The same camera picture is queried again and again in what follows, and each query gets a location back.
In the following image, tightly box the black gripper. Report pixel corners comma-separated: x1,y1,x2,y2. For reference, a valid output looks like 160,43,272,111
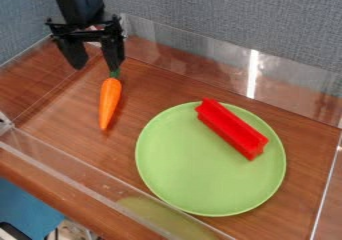
45,14,125,72

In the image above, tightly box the green plate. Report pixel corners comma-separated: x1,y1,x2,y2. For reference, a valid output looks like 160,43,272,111
135,102,287,217

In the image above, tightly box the red toy block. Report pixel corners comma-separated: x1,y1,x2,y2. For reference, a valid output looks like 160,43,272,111
195,98,268,161

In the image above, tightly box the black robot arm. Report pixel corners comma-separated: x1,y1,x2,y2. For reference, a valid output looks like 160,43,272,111
45,0,125,77

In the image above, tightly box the clear acrylic enclosure wall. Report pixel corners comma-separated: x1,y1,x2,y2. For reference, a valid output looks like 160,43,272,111
0,16,342,240

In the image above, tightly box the orange toy carrot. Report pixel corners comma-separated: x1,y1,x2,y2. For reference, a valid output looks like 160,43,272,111
99,69,121,130

